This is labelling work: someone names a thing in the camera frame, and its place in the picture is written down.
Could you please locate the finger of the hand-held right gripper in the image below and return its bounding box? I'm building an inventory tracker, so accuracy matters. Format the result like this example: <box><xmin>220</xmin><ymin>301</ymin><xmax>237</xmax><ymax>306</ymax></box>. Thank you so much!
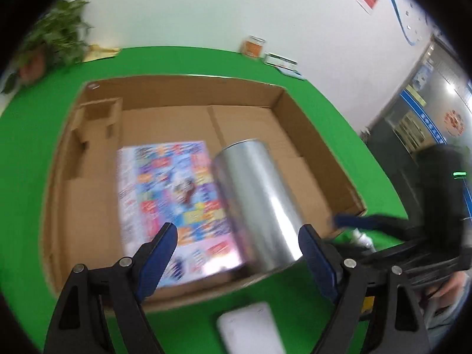
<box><xmin>334</xmin><ymin>213</ymin><xmax>419</xmax><ymax>240</ymax></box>
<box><xmin>330</xmin><ymin>242</ymin><xmax>421</xmax><ymax>267</ymax></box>

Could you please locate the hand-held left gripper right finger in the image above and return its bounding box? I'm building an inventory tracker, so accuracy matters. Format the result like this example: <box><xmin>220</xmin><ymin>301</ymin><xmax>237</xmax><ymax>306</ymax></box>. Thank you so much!
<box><xmin>298</xmin><ymin>224</ymin><xmax>432</xmax><ymax>354</ymax></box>

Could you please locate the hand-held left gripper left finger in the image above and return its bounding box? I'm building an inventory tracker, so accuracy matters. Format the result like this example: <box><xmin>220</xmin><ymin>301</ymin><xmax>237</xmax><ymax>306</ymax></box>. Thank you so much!
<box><xmin>44</xmin><ymin>222</ymin><xmax>178</xmax><ymax>354</ymax></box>

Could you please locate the white plastic bottle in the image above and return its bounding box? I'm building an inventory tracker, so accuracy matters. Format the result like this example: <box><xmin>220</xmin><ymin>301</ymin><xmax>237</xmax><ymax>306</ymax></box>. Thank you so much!
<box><xmin>352</xmin><ymin>228</ymin><xmax>374</xmax><ymax>249</ymax></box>

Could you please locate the silver metal can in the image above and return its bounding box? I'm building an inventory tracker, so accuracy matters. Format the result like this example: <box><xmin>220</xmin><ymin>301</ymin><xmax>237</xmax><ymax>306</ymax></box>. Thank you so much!
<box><xmin>211</xmin><ymin>139</ymin><xmax>307</xmax><ymax>274</ymax></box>

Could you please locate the white rectangular pack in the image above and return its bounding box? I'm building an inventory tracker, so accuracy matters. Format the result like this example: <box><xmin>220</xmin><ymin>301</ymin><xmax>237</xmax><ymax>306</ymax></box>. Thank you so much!
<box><xmin>216</xmin><ymin>301</ymin><xmax>286</xmax><ymax>354</ymax></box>

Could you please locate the shallow cardboard box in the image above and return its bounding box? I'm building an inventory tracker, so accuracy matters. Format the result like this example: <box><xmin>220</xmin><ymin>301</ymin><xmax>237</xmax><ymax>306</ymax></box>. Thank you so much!
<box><xmin>39</xmin><ymin>75</ymin><xmax>368</xmax><ymax>312</ymax></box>

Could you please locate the person's right hand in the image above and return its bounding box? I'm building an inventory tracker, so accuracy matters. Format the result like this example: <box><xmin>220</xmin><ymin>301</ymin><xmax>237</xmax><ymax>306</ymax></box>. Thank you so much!
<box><xmin>424</xmin><ymin>270</ymin><xmax>468</xmax><ymax>326</ymax></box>

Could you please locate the glass door with stickers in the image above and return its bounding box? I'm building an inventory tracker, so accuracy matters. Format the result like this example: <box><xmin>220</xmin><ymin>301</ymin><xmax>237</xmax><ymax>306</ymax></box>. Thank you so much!
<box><xmin>363</xmin><ymin>31</ymin><xmax>472</xmax><ymax>163</ymax></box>

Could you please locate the green tablecloth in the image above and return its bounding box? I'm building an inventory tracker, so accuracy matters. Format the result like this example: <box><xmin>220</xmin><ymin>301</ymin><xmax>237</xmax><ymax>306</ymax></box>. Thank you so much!
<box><xmin>0</xmin><ymin>46</ymin><xmax>410</xmax><ymax>354</ymax></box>

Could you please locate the white and green card box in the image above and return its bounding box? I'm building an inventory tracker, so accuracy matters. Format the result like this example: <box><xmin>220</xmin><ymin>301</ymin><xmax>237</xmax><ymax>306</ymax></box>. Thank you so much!
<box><xmin>263</xmin><ymin>52</ymin><xmax>305</xmax><ymax>81</ymax></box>

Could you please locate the orange label jar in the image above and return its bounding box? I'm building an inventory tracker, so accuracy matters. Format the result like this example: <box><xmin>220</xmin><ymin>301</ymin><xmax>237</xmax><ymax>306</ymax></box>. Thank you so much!
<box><xmin>240</xmin><ymin>35</ymin><xmax>267</xmax><ymax>59</ymax></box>

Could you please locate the yellow paper sheet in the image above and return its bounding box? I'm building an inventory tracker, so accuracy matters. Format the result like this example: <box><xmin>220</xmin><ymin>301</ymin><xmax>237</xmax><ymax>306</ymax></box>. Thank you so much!
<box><xmin>83</xmin><ymin>43</ymin><xmax>120</xmax><ymax>63</ymax></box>

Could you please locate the potted plant in terracotta pot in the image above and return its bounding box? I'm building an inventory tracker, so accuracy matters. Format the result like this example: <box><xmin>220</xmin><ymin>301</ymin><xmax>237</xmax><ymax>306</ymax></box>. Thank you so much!
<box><xmin>0</xmin><ymin>0</ymin><xmax>93</xmax><ymax>94</ymax></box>

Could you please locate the blue wall strip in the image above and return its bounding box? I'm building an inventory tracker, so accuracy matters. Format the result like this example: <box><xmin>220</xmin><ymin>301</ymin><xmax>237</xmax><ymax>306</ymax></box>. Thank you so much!
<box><xmin>380</xmin><ymin>0</ymin><xmax>419</xmax><ymax>46</ymax></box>

